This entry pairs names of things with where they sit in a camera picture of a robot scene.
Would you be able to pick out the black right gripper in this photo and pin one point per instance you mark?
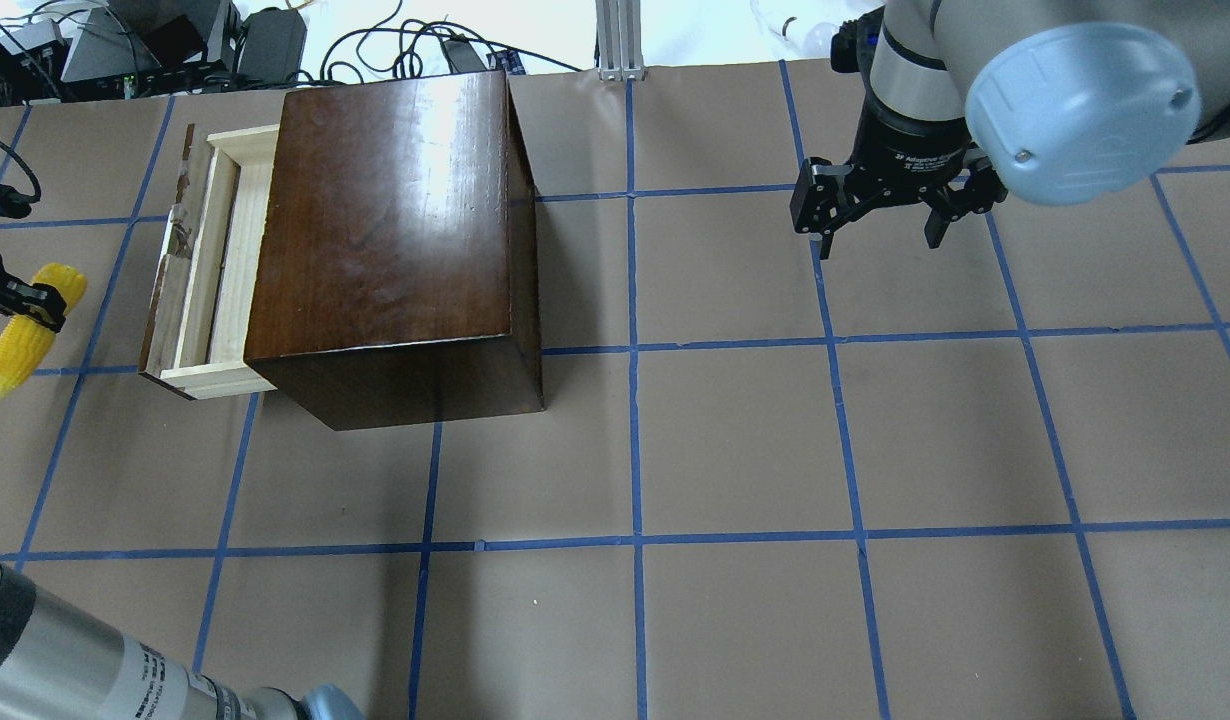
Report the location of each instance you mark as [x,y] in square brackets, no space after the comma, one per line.
[900,148]

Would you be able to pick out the yellow plastic corn cob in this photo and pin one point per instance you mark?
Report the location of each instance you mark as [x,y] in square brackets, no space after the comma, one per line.
[23,344]

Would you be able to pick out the light wood drawer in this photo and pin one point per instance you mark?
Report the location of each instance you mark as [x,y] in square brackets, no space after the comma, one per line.
[200,304]

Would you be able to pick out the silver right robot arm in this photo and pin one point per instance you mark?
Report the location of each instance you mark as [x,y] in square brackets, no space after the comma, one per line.
[970,103]

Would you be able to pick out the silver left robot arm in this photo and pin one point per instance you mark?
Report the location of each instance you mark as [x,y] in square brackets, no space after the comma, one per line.
[56,660]

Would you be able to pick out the black electronics pile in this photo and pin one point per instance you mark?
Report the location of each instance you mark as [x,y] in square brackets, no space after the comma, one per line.
[74,51]

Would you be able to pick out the black power adapter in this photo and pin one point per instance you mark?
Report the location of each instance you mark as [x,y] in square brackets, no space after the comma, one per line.
[272,45]

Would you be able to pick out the dark brown wooden cabinet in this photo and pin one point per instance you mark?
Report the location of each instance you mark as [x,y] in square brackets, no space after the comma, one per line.
[397,280]

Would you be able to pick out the aluminium extrusion post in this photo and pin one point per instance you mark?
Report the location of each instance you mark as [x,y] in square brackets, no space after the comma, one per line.
[619,41]

